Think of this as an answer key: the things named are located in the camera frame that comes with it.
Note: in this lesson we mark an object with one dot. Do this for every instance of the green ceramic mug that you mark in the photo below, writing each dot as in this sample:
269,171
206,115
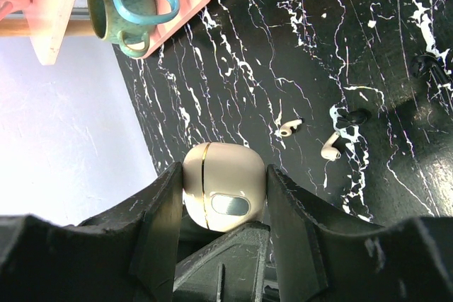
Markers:
133,39

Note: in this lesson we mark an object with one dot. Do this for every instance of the black earbud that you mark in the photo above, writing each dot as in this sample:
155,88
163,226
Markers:
428,64
357,117

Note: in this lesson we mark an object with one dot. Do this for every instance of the beige earbud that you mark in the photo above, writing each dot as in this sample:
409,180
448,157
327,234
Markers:
288,128
329,151

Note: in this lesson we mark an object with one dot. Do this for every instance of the beige earbud charging case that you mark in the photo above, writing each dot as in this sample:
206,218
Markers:
224,185

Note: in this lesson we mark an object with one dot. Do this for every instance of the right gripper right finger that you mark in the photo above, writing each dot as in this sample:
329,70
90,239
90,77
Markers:
325,254

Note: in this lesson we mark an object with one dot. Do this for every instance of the pink three-tier wooden shelf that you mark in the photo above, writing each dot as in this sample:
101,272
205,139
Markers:
47,22

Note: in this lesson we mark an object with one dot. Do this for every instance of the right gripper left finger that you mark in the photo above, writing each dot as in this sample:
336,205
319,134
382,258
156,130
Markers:
126,253

